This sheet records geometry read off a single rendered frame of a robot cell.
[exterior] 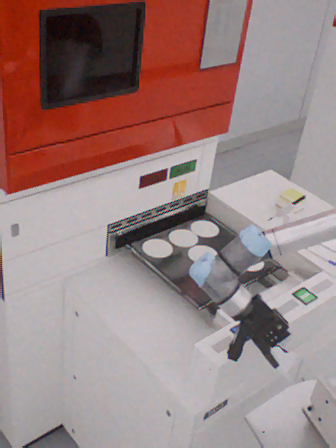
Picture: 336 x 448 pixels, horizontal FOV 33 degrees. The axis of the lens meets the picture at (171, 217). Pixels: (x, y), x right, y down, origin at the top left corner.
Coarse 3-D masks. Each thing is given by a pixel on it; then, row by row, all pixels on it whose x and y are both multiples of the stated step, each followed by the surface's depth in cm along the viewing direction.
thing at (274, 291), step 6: (282, 282) 184; (288, 282) 185; (270, 288) 181; (276, 288) 182; (282, 288) 182; (288, 288) 182; (264, 294) 178; (270, 294) 179; (276, 294) 179; (264, 300) 176; (216, 324) 166; (222, 324) 165
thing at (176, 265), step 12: (180, 228) 200; (144, 240) 191; (168, 240) 193; (204, 240) 195; (216, 240) 196; (228, 240) 197; (144, 252) 186; (180, 252) 188; (156, 264) 181; (168, 264) 182; (180, 264) 183; (264, 264) 188; (168, 276) 177; (180, 276) 178; (240, 276) 181; (252, 276) 182; (192, 288) 174; (204, 300) 170
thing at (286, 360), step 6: (276, 348) 133; (276, 354) 133; (282, 354) 132; (288, 354) 132; (294, 354) 131; (282, 360) 132; (288, 360) 131; (294, 360) 131; (282, 366) 132; (288, 366) 131; (282, 372) 131; (288, 378) 131; (294, 384) 131
